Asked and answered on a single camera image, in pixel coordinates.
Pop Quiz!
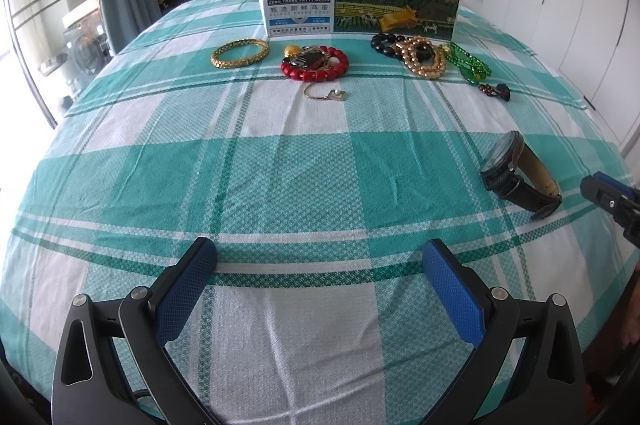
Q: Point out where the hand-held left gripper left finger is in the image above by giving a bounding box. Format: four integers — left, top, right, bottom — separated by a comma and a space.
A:
51, 236, 223, 425

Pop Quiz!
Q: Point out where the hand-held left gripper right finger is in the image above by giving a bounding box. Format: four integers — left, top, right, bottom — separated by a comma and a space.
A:
420, 239, 586, 425

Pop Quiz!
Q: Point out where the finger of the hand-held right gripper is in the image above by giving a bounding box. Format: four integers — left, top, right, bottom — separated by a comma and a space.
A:
594, 172, 640, 201
581, 175, 640, 248

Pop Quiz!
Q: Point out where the black leather wristwatch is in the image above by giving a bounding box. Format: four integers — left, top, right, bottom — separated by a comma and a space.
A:
480, 130, 563, 221

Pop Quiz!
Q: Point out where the gold bead necklace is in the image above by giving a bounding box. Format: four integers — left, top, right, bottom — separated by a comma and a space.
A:
392, 36, 447, 80

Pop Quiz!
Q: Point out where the person's right forearm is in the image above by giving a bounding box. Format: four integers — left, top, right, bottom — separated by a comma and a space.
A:
622, 265, 640, 351

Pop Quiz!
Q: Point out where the green checked bed sheet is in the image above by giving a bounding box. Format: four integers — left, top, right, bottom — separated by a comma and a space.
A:
0, 0, 640, 425

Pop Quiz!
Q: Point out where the silver hook with pearl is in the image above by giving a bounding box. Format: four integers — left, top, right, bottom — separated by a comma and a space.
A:
303, 82, 349, 102

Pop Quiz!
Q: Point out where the grey washing machine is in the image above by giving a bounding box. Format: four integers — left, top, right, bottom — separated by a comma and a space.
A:
62, 12, 108, 76

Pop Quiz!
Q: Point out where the metal bowl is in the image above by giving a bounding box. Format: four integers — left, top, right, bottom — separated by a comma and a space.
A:
37, 55, 68, 76

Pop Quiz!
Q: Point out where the dark keyring charm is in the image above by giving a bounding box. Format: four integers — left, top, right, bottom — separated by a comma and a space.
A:
290, 48, 326, 71

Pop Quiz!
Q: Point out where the glass sliding door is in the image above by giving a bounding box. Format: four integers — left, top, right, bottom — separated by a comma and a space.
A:
0, 0, 61, 131

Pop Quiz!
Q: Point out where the green bead bracelet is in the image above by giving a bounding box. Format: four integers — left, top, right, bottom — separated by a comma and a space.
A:
442, 41, 493, 84

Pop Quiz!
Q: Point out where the gold link bracelet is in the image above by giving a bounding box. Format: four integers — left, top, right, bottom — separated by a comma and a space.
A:
210, 38, 271, 69

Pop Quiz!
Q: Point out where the red bead bracelet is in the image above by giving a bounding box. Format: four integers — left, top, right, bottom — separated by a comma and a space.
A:
280, 45, 351, 83

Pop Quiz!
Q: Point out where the black bead bracelet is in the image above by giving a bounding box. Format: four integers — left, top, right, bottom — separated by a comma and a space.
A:
370, 32, 436, 63

